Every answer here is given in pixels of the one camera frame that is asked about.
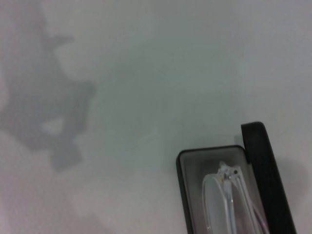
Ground clear white glasses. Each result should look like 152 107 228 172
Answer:
201 160 271 234

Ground black glasses case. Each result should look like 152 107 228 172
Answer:
175 121 298 234

